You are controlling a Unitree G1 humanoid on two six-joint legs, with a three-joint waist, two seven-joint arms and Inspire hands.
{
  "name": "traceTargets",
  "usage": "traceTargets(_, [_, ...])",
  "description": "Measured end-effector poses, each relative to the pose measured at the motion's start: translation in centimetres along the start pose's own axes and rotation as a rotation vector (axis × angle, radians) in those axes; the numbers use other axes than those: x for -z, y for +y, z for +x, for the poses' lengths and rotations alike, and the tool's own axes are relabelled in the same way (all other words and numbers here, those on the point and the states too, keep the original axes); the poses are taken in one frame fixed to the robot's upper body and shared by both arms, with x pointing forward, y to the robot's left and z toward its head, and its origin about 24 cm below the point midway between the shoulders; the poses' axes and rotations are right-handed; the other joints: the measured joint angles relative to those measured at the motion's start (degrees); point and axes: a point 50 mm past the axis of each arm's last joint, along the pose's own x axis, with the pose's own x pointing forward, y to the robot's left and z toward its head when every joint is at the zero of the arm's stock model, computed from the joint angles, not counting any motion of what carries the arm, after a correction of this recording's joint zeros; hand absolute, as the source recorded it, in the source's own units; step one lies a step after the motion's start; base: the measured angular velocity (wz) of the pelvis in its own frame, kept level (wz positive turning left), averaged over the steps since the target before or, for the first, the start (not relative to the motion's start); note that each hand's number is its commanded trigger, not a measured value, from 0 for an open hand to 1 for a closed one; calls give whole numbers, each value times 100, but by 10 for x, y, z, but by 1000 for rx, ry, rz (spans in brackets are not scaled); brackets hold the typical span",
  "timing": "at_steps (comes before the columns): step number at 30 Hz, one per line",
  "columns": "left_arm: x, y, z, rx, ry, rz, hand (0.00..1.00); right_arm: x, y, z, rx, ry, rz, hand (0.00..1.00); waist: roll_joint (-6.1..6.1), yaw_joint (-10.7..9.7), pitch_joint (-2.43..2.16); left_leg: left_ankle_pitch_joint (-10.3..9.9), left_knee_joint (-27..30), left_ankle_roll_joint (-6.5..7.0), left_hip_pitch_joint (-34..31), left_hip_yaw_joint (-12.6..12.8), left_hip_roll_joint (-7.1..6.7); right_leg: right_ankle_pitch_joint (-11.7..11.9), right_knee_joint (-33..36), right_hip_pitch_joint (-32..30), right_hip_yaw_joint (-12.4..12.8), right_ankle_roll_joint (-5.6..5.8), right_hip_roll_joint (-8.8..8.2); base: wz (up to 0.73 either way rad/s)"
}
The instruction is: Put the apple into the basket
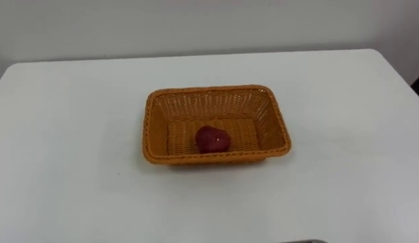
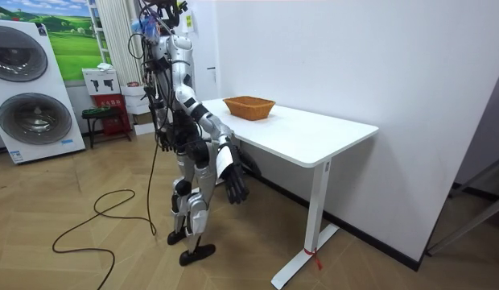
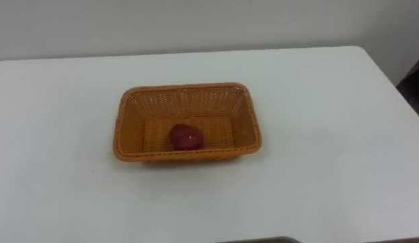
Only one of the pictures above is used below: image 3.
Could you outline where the white desk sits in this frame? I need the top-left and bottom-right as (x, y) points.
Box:
(0, 45), (419, 243)

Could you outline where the red strawberry soft toy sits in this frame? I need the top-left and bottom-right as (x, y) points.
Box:
(168, 124), (205, 151)

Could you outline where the orange woven basket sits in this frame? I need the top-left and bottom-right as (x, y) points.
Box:
(112, 82), (263, 163)

